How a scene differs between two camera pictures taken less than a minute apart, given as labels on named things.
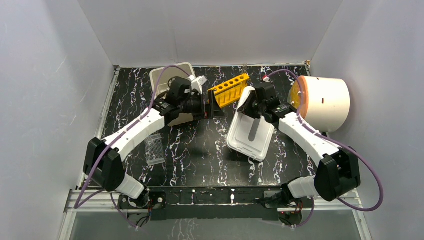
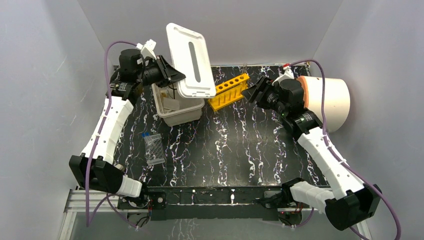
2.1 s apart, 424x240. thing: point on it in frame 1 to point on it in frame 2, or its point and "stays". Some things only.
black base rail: (168, 203) stays
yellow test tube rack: (230, 92) stays
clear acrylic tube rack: (153, 145) stays
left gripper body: (205, 105) to (165, 70)
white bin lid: (250, 136) to (191, 56)
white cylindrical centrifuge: (325, 102) stays
